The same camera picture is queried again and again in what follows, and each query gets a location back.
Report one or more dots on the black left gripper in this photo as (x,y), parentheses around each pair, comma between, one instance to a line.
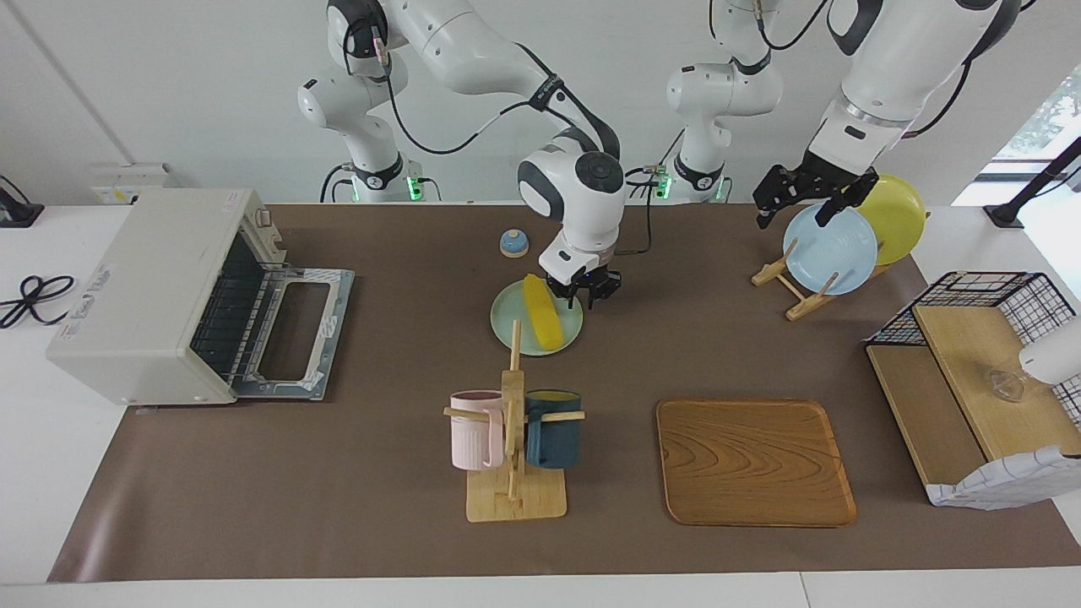
(823,179)

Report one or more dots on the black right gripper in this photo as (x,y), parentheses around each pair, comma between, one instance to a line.
(591,283)

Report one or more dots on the yellow corn cob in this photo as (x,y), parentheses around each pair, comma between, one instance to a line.
(543,317)

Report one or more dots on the pale green plate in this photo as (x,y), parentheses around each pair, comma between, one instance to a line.
(511,325)

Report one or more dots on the beige toaster oven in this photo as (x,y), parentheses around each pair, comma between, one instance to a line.
(143,287)

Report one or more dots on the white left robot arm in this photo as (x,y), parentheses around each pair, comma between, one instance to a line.
(895,59)

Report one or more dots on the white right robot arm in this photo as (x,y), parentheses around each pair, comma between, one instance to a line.
(473,51)

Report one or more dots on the light blue plate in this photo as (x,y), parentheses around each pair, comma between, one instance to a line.
(832,253)

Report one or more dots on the wooden plate rack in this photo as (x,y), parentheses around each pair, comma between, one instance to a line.
(798,306)

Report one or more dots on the yellow plate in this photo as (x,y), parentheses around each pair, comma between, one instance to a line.
(899,219)

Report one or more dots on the dark blue mug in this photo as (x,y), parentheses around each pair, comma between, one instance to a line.
(553,439)

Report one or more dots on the pink mug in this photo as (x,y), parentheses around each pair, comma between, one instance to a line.
(475,435)

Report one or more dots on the wooden mug tree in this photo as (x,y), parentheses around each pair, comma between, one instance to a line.
(515,498)

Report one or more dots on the wooden tray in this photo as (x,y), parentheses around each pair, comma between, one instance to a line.
(752,460)

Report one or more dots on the wooden two-tier shelf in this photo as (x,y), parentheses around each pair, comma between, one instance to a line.
(971,371)

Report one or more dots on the clear glass object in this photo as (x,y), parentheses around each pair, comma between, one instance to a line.
(1005,384)

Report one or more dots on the white rounded device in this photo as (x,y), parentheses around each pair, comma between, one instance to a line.
(1051,355)

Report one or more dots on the brown table mat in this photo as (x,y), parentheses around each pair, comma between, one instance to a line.
(380,507)

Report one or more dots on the white checkered cloth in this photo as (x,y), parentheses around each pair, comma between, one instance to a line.
(1013,481)

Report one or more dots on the black clamp base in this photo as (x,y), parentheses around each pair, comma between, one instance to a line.
(17,215)

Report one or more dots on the white wall outlet box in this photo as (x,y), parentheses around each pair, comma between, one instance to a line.
(127,187)

